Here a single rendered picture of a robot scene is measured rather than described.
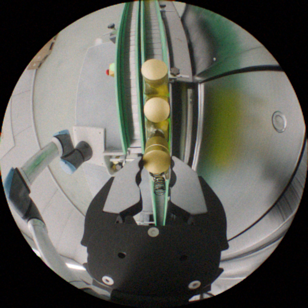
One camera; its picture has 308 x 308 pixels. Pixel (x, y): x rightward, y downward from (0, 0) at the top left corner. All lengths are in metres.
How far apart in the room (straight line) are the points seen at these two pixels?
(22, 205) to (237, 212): 0.55
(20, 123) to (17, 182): 3.35
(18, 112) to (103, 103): 3.45
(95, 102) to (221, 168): 0.66
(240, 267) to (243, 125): 0.23
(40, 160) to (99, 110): 0.43
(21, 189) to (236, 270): 0.56
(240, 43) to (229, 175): 0.26
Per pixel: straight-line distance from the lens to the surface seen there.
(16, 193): 0.43
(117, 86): 0.36
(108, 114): 0.61
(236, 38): 0.27
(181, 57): 0.48
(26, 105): 3.92
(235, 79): 0.19
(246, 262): 0.20
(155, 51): 0.48
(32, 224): 0.44
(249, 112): 0.16
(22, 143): 3.67
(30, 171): 0.47
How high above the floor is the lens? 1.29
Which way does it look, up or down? 61 degrees down
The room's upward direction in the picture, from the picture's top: 175 degrees counter-clockwise
